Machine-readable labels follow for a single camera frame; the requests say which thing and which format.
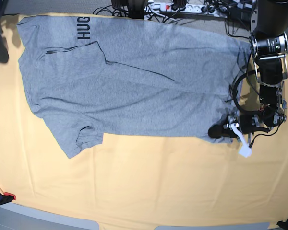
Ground yellow tablecloth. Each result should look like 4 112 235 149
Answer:
0 15 288 230

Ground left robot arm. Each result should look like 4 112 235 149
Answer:
208 0 288 139

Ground white power strip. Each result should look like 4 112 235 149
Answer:
144 0 227 19

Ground black power adapter box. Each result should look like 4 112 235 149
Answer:
228 7 252 23

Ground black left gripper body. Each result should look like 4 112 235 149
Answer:
239 115 270 134

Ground grey t-shirt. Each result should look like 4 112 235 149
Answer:
17 16 250 158

